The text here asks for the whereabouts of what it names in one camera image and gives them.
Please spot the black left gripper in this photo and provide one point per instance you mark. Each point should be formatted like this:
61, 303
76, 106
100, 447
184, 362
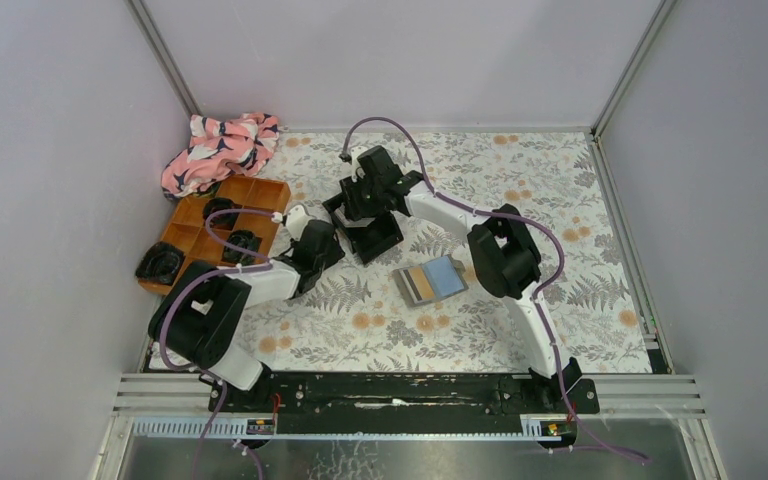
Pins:
334, 253

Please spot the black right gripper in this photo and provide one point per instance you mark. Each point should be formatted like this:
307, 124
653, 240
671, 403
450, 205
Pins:
355, 209

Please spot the black plastic card tray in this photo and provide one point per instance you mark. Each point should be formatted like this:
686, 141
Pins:
368, 242

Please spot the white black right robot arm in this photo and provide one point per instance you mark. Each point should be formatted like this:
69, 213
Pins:
503, 252

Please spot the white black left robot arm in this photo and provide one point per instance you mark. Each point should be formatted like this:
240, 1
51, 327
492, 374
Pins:
199, 318

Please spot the dark rolled belt right compartment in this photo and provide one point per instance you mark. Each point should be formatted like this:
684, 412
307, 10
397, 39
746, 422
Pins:
244, 239

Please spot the dark rolled belt compartment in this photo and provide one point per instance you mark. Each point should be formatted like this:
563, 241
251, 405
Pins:
244, 239
220, 213

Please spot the orange compartment organizer tray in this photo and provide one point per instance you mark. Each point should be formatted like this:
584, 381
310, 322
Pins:
187, 230

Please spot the dark rolled belt upper compartment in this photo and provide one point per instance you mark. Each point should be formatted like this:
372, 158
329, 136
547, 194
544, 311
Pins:
220, 213

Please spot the floral patterned table mat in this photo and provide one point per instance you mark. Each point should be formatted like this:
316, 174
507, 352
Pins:
355, 319

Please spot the pink navy patterned cloth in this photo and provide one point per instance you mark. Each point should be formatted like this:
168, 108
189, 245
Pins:
219, 149

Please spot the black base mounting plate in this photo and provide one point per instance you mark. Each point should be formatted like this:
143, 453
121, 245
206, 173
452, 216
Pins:
309, 403

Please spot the dark rolled belt outside tray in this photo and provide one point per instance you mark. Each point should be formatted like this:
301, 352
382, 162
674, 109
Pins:
160, 264

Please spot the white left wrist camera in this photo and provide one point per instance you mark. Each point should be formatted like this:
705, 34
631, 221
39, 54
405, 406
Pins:
294, 220

